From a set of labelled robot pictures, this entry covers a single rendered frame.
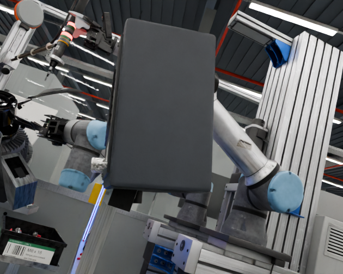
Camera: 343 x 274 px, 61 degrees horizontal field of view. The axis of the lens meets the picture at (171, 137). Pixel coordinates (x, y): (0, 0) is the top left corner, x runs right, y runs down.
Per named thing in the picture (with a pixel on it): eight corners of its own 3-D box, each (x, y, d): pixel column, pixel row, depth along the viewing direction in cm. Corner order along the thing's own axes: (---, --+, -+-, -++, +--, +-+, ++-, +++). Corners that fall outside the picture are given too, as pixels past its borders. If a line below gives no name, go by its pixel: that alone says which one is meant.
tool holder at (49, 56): (40, 58, 113) (50, 37, 115) (55, 68, 118) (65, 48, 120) (50, 55, 107) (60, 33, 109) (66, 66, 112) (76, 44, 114)
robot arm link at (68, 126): (96, 124, 86) (88, 150, 84) (87, 124, 89) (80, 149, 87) (74, 116, 80) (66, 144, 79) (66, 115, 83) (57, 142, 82)
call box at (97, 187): (87, 203, 141) (95, 182, 143) (106, 210, 142) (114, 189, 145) (86, 205, 125) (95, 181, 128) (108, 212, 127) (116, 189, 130)
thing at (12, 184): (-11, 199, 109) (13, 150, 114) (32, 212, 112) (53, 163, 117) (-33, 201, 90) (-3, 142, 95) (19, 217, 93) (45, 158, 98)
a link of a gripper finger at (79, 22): (67, 19, 108) (87, 34, 114) (73, 6, 110) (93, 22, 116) (63, 21, 111) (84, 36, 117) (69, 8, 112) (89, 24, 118)
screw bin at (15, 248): (-8, 237, 88) (2, 214, 90) (47, 249, 96) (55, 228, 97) (-12, 257, 70) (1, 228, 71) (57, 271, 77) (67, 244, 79)
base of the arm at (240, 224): (249, 242, 104) (256, 215, 107) (275, 250, 90) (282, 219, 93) (213, 229, 101) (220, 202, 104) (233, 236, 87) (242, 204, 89)
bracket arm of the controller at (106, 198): (102, 199, 58) (108, 185, 59) (116, 204, 59) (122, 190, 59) (106, 205, 35) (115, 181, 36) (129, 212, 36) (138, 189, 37)
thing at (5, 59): (-5, 65, 157) (2, 52, 159) (8, 72, 161) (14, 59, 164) (1, 63, 150) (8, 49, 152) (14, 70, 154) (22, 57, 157)
